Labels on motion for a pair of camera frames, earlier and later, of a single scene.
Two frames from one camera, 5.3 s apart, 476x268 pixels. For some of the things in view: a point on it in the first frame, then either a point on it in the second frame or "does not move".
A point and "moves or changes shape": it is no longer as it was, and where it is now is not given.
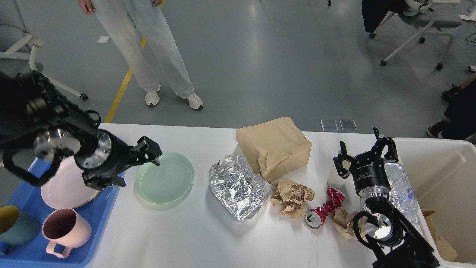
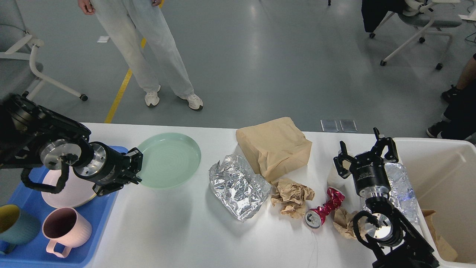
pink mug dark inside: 65,227 does not move
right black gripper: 368,169 does not move
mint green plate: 167,183 moves or changes shape
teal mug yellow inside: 16,228 does not move
